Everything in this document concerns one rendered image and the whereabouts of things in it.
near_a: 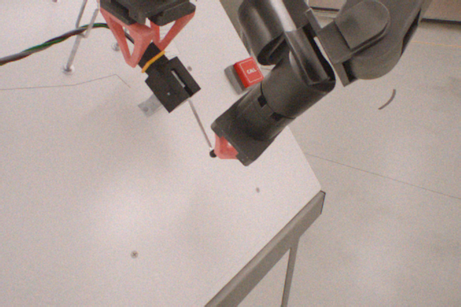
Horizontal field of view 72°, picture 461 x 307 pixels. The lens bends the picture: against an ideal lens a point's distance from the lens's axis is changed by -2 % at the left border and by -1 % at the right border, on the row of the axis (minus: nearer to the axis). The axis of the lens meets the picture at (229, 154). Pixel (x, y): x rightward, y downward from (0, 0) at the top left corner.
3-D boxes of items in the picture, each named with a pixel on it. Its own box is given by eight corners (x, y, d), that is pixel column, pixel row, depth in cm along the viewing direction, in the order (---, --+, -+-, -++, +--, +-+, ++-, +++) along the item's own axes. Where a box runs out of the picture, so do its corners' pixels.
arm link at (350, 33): (398, 23, 24) (395, 59, 32) (332, -83, 27) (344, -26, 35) (265, 100, 29) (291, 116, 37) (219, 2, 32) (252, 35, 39)
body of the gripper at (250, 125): (206, 128, 37) (237, 93, 31) (252, 90, 43) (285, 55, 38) (244, 169, 37) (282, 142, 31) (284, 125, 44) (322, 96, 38)
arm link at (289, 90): (314, 88, 28) (352, 85, 31) (281, 25, 29) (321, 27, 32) (269, 126, 33) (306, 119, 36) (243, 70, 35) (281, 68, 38)
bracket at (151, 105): (147, 118, 48) (160, 105, 44) (137, 105, 48) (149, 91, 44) (168, 104, 51) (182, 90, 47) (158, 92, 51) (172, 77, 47)
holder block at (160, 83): (169, 114, 45) (182, 102, 42) (143, 81, 44) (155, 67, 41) (188, 100, 47) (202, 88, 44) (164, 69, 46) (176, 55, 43)
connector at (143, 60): (157, 85, 44) (162, 78, 42) (131, 57, 43) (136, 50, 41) (170, 74, 46) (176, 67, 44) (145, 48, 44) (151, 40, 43)
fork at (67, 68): (77, 72, 44) (105, 8, 33) (66, 77, 43) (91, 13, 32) (68, 60, 44) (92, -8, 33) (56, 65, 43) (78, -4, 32)
